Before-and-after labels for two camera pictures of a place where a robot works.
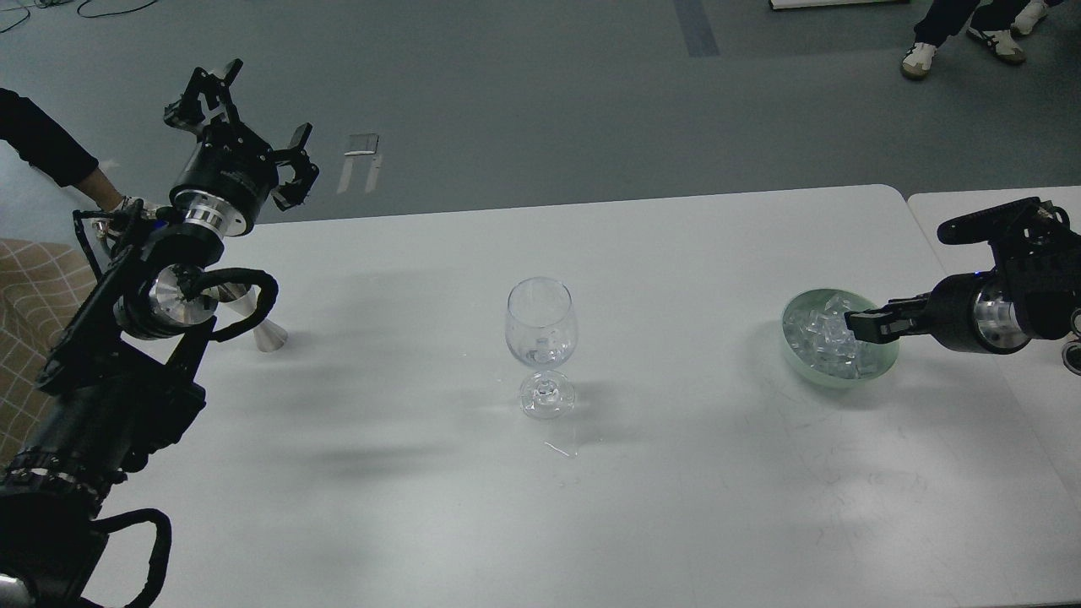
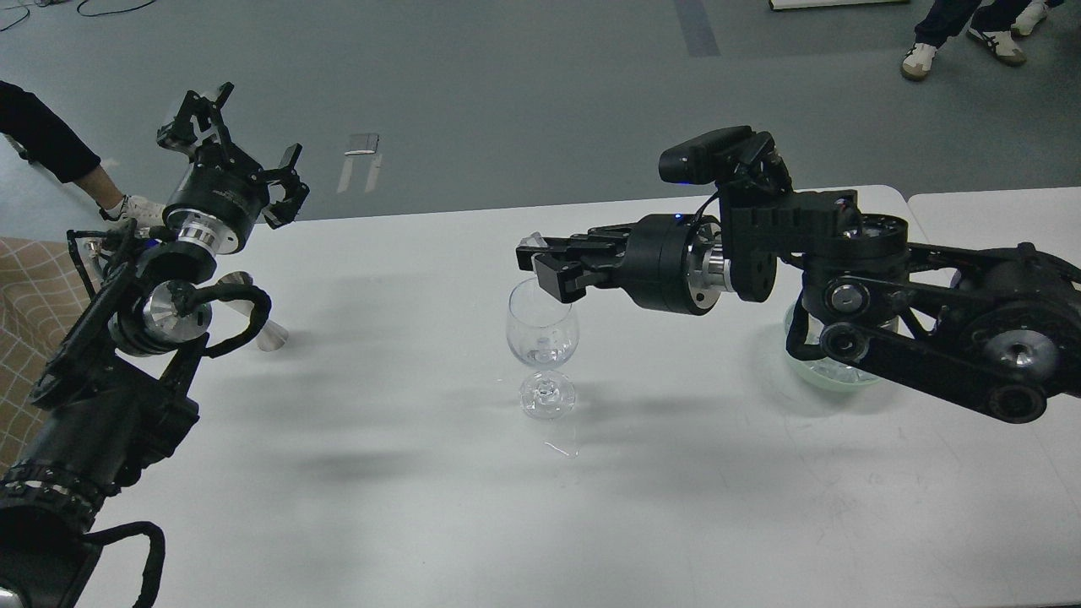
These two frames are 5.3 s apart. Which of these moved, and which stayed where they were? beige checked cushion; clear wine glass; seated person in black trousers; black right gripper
Moved: black right gripper
Stayed: beige checked cushion; clear wine glass; seated person in black trousers
